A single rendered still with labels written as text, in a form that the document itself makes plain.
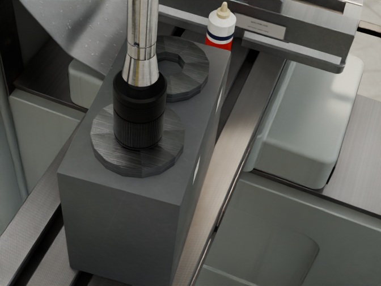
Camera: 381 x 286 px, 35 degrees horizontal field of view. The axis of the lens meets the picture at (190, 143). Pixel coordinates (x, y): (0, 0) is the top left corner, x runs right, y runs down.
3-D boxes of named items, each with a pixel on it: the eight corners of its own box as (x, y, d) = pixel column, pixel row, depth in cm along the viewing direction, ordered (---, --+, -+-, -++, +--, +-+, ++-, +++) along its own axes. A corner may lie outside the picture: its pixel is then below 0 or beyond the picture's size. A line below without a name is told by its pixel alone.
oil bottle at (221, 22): (232, 55, 94) (242, -2, 86) (223, 71, 92) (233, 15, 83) (207, 47, 95) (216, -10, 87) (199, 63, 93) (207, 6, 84)
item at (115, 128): (153, 155, 55) (156, 116, 51) (105, 141, 55) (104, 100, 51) (169, 120, 58) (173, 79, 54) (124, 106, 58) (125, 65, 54)
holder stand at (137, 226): (214, 152, 82) (235, 41, 66) (169, 297, 68) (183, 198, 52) (129, 130, 83) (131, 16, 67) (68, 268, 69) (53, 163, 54)
